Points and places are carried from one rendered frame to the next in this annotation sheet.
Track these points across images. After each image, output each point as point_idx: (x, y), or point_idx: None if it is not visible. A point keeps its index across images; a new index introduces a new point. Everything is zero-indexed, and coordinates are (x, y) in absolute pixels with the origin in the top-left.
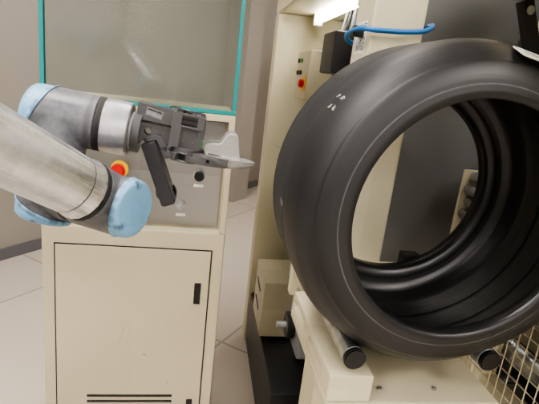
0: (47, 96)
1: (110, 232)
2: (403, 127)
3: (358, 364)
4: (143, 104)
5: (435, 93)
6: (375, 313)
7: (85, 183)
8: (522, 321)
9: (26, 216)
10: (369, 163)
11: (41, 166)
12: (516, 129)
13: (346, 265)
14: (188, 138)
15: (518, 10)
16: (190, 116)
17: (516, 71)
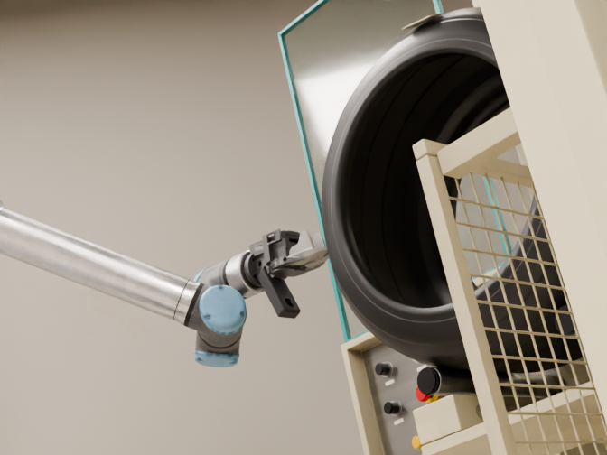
0: (204, 271)
1: (206, 324)
2: (345, 141)
3: (431, 385)
4: (251, 245)
5: (357, 102)
6: (392, 307)
7: (175, 288)
8: (531, 243)
9: (195, 357)
10: (336, 181)
11: (140, 278)
12: None
13: (354, 274)
14: (277, 252)
15: None
16: (270, 233)
17: (405, 42)
